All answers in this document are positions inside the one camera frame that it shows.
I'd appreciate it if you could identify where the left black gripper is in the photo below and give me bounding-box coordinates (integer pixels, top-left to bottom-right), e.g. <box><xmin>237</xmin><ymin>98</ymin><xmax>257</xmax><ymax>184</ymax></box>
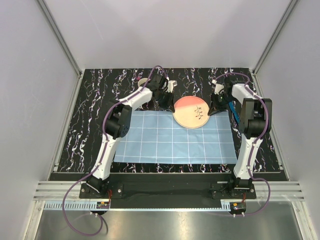
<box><xmin>155</xmin><ymin>90</ymin><xmax>176</xmax><ymax>113</ymax></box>

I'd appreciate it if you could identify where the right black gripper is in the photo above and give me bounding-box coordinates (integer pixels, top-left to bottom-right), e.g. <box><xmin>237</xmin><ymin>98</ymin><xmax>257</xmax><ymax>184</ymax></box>
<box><xmin>207</xmin><ymin>92</ymin><xmax>235</xmax><ymax>116</ymax></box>

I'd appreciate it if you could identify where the pink and cream plate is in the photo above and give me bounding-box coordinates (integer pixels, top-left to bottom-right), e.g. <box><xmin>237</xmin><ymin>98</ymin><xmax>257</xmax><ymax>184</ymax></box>
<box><xmin>173</xmin><ymin>96</ymin><xmax>210</xmax><ymax>129</ymax></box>

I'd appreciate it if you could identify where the blue plastic knife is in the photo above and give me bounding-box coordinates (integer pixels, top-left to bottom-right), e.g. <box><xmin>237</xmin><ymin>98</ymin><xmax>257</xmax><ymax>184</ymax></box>
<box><xmin>228</xmin><ymin>101</ymin><xmax>240</xmax><ymax>124</ymax></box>

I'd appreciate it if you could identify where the blue checked cloth napkin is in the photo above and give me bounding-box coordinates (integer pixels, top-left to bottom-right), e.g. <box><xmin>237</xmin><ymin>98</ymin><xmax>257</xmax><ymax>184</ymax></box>
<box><xmin>114</xmin><ymin>111</ymin><xmax>237</xmax><ymax>164</ymax></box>

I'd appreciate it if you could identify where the orange ceramic mug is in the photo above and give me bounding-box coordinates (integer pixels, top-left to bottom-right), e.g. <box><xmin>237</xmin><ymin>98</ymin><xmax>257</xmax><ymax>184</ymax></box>
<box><xmin>137</xmin><ymin>77</ymin><xmax>148</xmax><ymax>87</ymax></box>

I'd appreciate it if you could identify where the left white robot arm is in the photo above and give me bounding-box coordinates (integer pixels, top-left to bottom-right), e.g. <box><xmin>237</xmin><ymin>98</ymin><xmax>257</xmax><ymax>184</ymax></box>
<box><xmin>85</xmin><ymin>74</ymin><xmax>178</xmax><ymax>198</ymax></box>

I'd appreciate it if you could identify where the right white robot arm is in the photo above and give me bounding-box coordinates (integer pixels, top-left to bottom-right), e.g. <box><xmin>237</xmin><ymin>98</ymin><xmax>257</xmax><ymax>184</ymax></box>
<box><xmin>207</xmin><ymin>73</ymin><xmax>273</xmax><ymax>199</ymax></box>

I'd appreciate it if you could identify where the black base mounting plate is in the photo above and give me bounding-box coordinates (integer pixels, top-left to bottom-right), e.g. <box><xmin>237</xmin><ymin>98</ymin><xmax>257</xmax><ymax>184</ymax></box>
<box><xmin>79</xmin><ymin>173</ymin><xmax>257</xmax><ymax>200</ymax></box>

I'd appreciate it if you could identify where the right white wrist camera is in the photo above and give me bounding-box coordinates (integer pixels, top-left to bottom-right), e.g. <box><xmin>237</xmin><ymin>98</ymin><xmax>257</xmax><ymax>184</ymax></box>
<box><xmin>212</xmin><ymin>79</ymin><xmax>224</xmax><ymax>95</ymax></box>

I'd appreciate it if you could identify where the right aluminium frame post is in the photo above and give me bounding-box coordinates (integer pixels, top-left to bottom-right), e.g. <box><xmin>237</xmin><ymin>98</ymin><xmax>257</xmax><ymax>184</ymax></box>
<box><xmin>252</xmin><ymin>0</ymin><xmax>300</xmax><ymax>75</ymax></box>

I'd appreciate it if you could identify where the aluminium frame post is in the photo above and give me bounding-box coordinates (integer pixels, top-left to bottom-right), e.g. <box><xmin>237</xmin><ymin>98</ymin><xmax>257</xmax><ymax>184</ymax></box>
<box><xmin>34</xmin><ymin>0</ymin><xmax>84</xmax><ymax>78</ymax></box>
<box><xmin>252</xmin><ymin>0</ymin><xmax>300</xmax><ymax>75</ymax></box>

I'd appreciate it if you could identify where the grey cable duct rail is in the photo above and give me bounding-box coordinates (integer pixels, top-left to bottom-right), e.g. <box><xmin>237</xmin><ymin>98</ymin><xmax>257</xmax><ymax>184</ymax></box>
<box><xmin>43</xmin><ymin>199</ymin><xmax>231</xmax><ymax>212</ymax></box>

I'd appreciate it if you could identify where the left aluminium frame post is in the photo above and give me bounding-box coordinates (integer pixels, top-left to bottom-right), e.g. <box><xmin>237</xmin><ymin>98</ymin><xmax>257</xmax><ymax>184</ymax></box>
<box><xmin>34</xmin><ymin>0</ymin><xmax>84</xmax><ymax>78</ymax></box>

